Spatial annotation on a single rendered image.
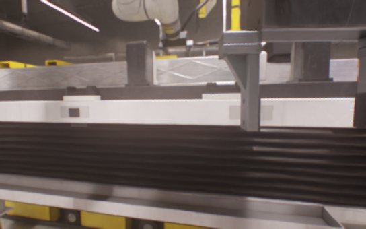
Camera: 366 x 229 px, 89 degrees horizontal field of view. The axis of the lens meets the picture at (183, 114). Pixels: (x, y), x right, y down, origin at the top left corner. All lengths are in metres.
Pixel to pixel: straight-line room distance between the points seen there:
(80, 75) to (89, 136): 0.30
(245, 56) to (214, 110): 0.28
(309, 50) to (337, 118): 0.18
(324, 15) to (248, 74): 0.09
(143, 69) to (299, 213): 0.79
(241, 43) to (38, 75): 0.96
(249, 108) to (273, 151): 0.63
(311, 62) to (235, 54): 0.38
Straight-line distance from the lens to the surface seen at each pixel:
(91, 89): 0.62
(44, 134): 1.21
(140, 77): 0.58
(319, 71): 0.58
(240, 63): 0.21
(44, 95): 0.78
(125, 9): 0.94
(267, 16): 0.21
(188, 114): 0.49
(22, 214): 1.78
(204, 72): 0.70
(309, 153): 0.88
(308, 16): 0.23
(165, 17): 0.91
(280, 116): 0.50
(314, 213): 0.96
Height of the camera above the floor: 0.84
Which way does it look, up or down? 5 degrees down
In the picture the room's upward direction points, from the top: 1 degrees counter-clockwise
